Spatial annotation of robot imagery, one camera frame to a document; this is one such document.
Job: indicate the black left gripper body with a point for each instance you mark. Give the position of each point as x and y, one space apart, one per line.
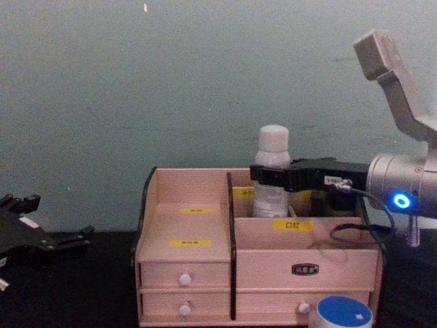
24 246

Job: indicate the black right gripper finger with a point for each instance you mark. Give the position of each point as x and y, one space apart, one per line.
269 176

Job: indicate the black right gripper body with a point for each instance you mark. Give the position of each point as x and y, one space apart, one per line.
324 171

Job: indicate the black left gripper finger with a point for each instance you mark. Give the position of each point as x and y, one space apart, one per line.
25 202
70 239

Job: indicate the white plastic bottle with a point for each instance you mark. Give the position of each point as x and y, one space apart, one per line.
272 143

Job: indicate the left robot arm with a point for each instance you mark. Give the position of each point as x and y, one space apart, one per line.
2 284

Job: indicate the black table cloth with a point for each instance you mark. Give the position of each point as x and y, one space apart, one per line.
68 300

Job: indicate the pale wooden desk organizer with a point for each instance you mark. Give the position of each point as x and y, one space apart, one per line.
191 232

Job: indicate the small wooden drawer white knob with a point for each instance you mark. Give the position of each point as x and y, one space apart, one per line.
205 304
205 275

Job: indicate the wide wooden drawer white knob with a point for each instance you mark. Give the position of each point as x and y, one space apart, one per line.
266 303

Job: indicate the white jar with blue lid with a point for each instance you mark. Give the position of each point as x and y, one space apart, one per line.
343 312

